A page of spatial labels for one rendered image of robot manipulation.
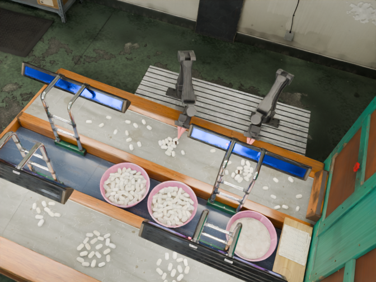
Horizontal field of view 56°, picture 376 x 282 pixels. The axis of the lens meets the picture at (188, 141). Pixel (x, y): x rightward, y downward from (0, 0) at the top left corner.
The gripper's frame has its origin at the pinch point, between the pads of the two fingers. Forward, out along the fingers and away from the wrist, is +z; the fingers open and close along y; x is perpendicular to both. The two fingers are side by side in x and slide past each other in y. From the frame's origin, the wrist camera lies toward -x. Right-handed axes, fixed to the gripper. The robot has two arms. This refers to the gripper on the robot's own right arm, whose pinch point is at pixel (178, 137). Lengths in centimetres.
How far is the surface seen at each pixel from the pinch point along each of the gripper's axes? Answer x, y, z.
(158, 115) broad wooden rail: 6.2, -18.1, -7.6
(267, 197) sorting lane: -9, 60, 13
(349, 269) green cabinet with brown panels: -77, 88, 14
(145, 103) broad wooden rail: 9.6, -29.2, -11.9
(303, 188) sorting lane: 1, 78, 2
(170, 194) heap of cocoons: -22.6, 10.1, 28.8
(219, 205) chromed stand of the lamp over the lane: -15.9, 36.7, 25.6
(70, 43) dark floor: 131, -161, -37
